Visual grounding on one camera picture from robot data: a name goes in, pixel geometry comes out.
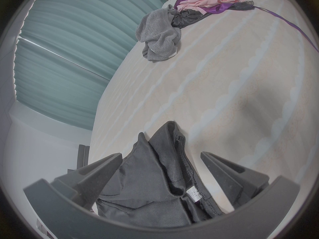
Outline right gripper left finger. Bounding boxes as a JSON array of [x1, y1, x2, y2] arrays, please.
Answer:
[[51, 153, 122, 210]]

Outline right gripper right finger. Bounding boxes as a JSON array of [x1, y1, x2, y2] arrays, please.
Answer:
[[201, 151, 270, 206]]

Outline black T-shirt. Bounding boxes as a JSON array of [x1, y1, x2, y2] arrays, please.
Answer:
[[96, 120, 227, 230]]

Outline bed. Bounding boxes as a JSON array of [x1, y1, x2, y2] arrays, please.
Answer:
[[88, 0, 319, 213]]

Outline blue-green curtain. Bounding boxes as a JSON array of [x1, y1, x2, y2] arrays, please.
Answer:
[[19, 0, 165, 81], [14, 38, 110, 132]]

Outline grey garment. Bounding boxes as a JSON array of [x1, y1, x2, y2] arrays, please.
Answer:
[[136, 4, 182, 62]]

